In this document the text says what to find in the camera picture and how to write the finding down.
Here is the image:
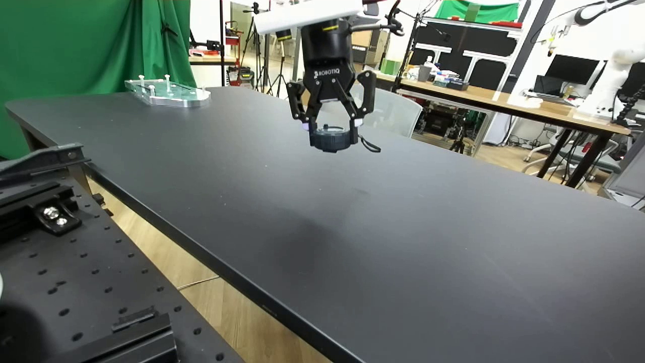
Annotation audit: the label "cardboard box with black stripe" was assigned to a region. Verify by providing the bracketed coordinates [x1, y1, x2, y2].
[348, 26, 390, 68]

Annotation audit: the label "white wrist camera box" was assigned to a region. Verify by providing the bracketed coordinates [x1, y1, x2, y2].
[251, 0, 365, 37]

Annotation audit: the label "white partition black windows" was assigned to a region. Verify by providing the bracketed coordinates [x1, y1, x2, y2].
[407, 18, 520, 92]

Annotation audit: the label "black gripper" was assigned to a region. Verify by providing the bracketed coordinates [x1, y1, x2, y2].
[283, 19, 378, 134]

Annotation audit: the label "small black monitor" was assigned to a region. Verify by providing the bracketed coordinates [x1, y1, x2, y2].
[531, 72, 569, 97]

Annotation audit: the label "black clamp with silver screws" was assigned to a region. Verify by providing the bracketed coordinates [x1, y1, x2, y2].
[30, 195, 85, 238]

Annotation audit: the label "clear acrylic plate with bolts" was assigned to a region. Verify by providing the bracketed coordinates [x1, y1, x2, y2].
[122, 72, 211, 110]

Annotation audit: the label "black flat bracket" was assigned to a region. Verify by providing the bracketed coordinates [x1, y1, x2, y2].
[48, 307, 179, 363]

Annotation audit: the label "black mounting rail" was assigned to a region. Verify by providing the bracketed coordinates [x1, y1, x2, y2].
[0, 140, 89, 193]

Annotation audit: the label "black perforated breadboard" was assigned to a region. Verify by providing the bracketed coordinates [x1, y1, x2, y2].
[0, 176, 244, 363]

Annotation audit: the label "green curtain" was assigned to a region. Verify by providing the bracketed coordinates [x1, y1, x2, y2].
[0, 0, 198, 162]

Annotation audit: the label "black camera tripod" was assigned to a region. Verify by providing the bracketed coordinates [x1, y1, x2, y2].
[240, 0, 270, 89]
[262, 32, 299, 105]

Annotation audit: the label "long wooden desk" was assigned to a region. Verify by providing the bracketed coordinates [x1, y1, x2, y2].
[371, 67, 633, 189]

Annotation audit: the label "green hanging cloth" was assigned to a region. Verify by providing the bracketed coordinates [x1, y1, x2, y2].
[433, 0, 524, 26]

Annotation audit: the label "grey mesh office chair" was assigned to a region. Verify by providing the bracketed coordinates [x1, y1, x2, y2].
[335, 81, 426, 139]

